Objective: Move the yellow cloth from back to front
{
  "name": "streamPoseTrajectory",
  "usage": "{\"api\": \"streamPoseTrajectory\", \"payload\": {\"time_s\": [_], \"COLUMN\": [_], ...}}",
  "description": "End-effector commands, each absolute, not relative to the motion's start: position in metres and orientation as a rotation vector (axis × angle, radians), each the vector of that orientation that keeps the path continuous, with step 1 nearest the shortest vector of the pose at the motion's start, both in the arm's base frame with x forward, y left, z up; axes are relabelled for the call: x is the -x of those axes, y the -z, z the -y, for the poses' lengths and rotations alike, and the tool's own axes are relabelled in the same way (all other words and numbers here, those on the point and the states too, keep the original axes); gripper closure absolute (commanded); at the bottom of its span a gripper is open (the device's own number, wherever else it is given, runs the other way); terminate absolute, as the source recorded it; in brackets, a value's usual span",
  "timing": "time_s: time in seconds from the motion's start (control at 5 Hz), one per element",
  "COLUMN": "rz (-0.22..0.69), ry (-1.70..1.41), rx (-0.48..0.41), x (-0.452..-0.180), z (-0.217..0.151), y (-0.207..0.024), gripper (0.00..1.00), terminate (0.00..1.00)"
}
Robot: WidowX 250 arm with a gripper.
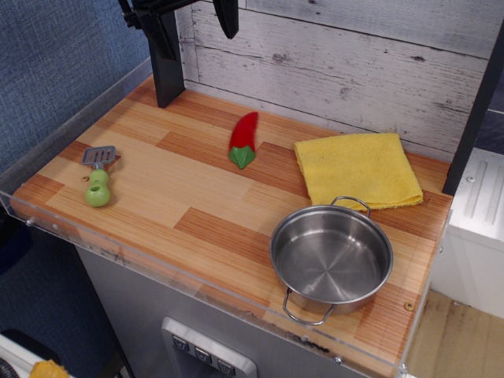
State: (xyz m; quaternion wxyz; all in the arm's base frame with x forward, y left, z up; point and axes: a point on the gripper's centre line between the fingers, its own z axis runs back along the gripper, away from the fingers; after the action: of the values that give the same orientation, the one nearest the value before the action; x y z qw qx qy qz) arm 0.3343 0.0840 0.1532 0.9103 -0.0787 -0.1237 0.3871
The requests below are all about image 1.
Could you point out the dark right frame post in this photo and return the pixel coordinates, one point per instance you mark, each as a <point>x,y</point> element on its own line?
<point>477,114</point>

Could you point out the silver dispenser button panel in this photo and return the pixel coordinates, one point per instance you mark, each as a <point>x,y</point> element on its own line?
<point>196,355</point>

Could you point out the dark frame post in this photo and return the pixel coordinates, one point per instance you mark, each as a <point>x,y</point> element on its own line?
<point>477,114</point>
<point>168,74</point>

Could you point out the clear acrylic table guard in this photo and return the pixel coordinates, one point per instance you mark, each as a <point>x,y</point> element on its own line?
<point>182,213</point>

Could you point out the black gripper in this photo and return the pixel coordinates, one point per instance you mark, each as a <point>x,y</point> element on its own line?
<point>145,15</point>

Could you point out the green handled toy spatula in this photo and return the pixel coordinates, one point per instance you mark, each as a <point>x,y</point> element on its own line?
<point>98,193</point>

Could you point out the red toy chili pepper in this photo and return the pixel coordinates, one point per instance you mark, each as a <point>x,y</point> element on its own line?
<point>242,142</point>

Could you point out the white side cabinet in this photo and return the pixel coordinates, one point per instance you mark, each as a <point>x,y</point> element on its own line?
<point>469,265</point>

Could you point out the stainless steel pot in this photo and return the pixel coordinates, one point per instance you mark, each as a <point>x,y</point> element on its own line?
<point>331,260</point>

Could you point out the yellow cloth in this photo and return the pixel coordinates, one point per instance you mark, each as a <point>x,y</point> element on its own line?
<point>370,167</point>

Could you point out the yellow object bottom left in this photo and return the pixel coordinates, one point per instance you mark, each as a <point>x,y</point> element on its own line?
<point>48,369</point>

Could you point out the dark left frame post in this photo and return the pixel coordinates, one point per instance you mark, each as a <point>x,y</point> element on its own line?
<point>168,74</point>

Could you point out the grey toy fridge cabinet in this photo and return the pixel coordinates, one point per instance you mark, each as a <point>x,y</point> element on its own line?
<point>136,306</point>

